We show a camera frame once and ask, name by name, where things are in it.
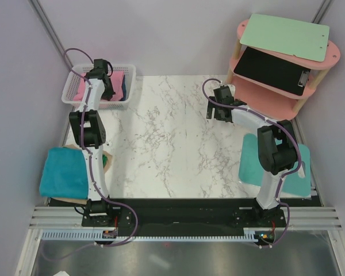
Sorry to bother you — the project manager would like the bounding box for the white plastic basket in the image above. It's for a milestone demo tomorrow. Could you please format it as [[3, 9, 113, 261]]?
[[62, 64, 136, 110]]

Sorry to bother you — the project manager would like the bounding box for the light green board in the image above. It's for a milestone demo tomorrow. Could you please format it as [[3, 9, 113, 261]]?
[[240, 14, 329, 62]]

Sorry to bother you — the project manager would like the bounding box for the pink t-shirt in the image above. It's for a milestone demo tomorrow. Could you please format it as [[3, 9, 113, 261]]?
[[72, 71, 124, 101]]

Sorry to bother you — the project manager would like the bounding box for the dark blue t-shirt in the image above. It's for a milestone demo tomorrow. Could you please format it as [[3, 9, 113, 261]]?
[[121, 75, 128, 101]]

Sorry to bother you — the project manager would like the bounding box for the black clipboard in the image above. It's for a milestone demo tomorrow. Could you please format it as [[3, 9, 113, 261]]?
[[233, 47, 311, 96]]

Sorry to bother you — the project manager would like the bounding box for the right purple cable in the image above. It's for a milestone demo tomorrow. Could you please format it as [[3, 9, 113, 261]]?
[[202, 78, 302, 249]]

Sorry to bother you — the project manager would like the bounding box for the folded teal t-shirt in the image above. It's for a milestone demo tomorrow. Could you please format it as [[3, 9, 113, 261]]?
[[39, 147, 89, 200]]

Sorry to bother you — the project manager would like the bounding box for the teal folding board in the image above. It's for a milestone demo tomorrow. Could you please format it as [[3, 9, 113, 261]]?
[[239, 133, 311, 198]]

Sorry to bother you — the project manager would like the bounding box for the folded tan t-shirt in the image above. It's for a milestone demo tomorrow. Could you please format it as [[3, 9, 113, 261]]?
[[54, 144, 113, 205]]

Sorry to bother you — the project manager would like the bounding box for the aluminium rail frame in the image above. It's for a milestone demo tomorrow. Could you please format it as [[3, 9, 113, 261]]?
[[29, 206, 342, 231]]

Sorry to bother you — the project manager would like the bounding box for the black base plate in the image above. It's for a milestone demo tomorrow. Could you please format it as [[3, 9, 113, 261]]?
[[48, 197, 323, 237]]

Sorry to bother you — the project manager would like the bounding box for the pink three-tier shelf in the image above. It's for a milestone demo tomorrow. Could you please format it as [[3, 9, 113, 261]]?
[[227, 19, 341, 120]]

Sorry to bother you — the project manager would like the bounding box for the white cable duct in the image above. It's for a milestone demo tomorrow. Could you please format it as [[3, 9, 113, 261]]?
[[41, 229, 274, 242]]

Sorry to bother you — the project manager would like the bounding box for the folded green t-shirt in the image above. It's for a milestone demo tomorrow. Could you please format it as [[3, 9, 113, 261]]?
[[102, 154, 108, 167]]

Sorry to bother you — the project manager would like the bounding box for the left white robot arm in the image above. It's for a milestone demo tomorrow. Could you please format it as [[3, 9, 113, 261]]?
[[69, 59, 115, 227]]

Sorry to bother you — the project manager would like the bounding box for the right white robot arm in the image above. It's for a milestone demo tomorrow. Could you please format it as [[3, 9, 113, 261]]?
[[202, 85, 301, 227]]

